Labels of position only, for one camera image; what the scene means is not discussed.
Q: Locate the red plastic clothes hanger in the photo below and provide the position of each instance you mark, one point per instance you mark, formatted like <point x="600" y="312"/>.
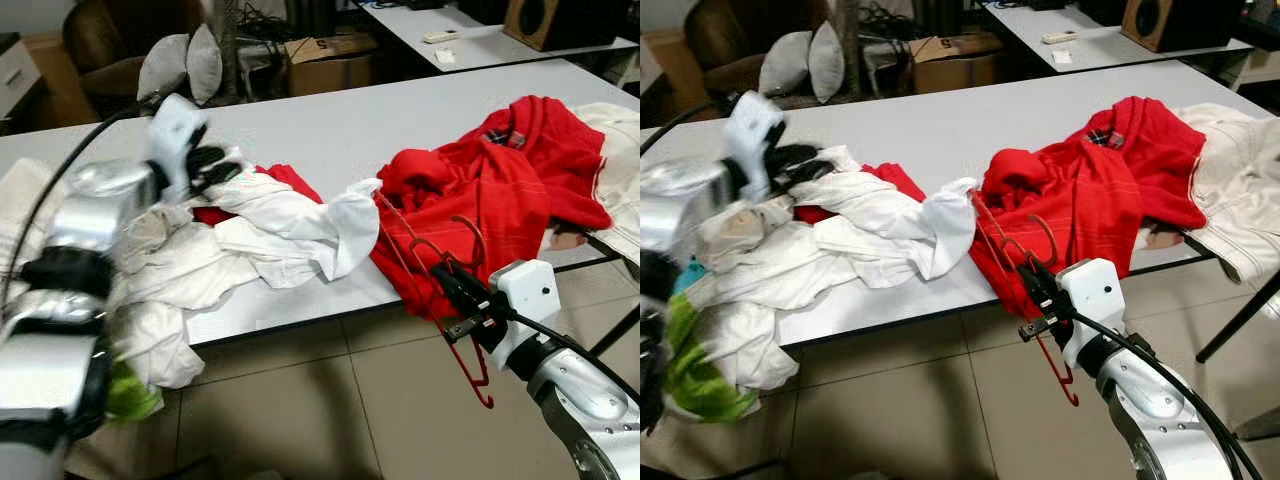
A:
<point x="487" y="395"/>
<point x="1072" y="393"/>

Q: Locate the grey pillow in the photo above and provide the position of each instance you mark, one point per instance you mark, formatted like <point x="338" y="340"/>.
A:
<point x="785" y="62"/>
<point x="205" y="60"/>
<point x="826" y="60"/>
<point x="165" y="65"/>

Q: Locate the white garment green print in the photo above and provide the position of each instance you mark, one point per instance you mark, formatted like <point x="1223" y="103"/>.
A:
<point x="170" y="290"/>
<point x="760" y="290"/>

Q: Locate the cream jacket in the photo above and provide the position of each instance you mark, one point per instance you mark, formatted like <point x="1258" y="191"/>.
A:
<point x="620" y="170"/>
<point x="1240" y="180"/>

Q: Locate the small red garment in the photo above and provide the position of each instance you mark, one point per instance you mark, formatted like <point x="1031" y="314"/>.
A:
<point x="290" y="180"/>
<point x="895" y="180"/>

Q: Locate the brown wooden speaker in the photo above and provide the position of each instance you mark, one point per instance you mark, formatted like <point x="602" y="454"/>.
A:
<point x="1180" y="22"/>
<point x="560" y="22"/>

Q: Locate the brown armchair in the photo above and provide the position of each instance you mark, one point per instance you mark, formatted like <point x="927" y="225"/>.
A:
<point x="95" y="40"/>
<point x="715" y="35"/>

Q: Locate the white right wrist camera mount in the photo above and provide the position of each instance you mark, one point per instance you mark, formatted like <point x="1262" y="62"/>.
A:
<point x="530" y="290"/>
<point x="1095" y="290"/>

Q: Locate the black table leg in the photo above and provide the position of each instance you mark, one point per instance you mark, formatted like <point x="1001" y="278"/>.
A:
<point x="615" y="330"/>
<point x="1240" y="315"/>

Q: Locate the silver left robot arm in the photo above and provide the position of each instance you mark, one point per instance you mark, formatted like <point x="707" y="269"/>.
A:
<point x="680" y="200"/>
<point x="90" y="200"/>

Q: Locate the white shirt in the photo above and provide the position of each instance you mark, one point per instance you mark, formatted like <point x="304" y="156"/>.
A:
<point x="890" y="230"/>
<point x="300" y="235"/>

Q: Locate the red shirt plaid collar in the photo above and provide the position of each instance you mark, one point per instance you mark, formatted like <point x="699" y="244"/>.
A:
<point x="1150" y="160"/>
<point x="560" y="160"/>

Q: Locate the red polo shirt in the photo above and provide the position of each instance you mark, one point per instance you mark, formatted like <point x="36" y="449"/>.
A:
<point x="430" y="180"/>
<point x="1030" y="180"/>

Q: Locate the white remote control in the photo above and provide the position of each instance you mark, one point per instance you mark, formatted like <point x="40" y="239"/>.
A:
<point x="1060" y="37"/>
<point x="441" y="37"/>

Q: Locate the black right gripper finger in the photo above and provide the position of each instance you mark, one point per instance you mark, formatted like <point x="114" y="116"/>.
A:
<point x="450" y="290"/>
<point x="1042" y="276"/>
<point x="1031" y="288"/>
<point x="462" y="277"/>

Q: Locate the white drawer unit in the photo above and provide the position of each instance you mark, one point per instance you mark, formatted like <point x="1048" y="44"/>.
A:
<point x="15" y="70"/>

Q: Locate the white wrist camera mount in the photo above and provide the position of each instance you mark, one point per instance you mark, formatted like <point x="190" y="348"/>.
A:
<point x="1095" y="290"/>
<point x="530" y="290"/>
<point x="175" y="130"/>
<point x="755" y="125"/>

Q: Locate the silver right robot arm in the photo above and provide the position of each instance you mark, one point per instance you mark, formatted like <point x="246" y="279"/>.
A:
<point x="1150" y="400"/>
<point x="580" y="390"/>

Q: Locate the small white paper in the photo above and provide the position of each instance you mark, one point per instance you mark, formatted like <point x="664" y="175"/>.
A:
<point x="1064" y="57"/>
<point x="445" y="57"/>

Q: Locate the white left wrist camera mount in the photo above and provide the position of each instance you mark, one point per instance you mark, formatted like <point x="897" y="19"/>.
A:
<point x="175" y="130"/>
<point x="755" y="125"/>

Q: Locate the plain cardboard box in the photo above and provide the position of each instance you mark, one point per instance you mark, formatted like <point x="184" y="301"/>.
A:
<point x="665" y="60"/>
<point x="50" y="80"/>

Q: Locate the open cardboard box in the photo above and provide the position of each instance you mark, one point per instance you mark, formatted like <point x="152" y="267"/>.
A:
<point x="955" y="70"/>
<point x="330" y="72"/>

